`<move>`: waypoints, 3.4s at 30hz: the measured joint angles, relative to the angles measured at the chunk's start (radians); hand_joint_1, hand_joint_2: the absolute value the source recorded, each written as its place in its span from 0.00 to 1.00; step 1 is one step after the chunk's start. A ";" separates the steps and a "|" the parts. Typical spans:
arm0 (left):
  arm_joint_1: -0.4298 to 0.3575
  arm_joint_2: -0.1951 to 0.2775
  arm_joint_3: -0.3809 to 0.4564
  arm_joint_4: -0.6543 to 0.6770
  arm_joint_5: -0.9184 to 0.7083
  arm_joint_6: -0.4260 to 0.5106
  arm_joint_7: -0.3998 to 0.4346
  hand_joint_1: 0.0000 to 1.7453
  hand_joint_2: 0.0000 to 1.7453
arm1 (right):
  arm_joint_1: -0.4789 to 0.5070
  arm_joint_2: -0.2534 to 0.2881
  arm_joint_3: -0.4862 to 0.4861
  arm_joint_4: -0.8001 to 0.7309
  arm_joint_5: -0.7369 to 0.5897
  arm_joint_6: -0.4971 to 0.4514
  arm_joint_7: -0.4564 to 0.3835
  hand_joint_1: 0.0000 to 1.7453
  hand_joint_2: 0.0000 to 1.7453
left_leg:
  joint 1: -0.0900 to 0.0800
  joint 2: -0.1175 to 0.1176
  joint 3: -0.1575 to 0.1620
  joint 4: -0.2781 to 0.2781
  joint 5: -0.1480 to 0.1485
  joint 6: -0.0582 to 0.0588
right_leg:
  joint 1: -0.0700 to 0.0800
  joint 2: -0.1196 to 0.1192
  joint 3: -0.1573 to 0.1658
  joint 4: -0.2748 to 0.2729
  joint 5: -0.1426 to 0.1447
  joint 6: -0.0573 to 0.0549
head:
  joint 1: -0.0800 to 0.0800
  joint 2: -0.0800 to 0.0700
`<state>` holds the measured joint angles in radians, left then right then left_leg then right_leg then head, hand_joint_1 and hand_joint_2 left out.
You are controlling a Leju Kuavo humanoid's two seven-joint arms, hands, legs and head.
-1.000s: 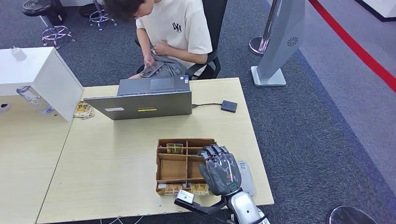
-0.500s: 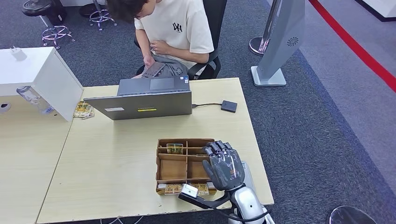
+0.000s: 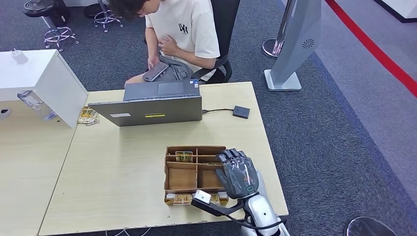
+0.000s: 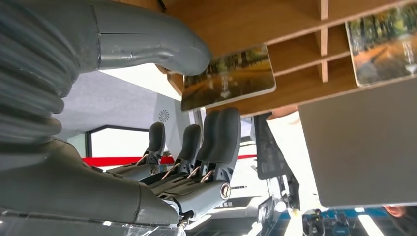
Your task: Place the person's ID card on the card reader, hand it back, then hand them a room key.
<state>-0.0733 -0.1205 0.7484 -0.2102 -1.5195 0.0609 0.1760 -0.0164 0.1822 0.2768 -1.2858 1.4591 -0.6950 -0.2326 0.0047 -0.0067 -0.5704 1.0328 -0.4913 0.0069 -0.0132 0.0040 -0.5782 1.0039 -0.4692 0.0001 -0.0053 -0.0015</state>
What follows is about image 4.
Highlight person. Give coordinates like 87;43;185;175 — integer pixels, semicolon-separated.
266;105;417;236

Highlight red barrier strip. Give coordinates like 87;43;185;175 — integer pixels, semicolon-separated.
81;154;258;167

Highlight white counter black base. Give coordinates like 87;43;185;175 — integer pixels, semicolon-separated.
85;125;151;159

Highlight grey kiosk stand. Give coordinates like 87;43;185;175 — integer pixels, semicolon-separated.
153;93;196;157

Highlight wooden compartment organizer box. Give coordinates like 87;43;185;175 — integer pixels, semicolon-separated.
112;0;417;118

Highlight grey laptop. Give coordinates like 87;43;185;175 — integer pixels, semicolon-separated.
298;76;417;209

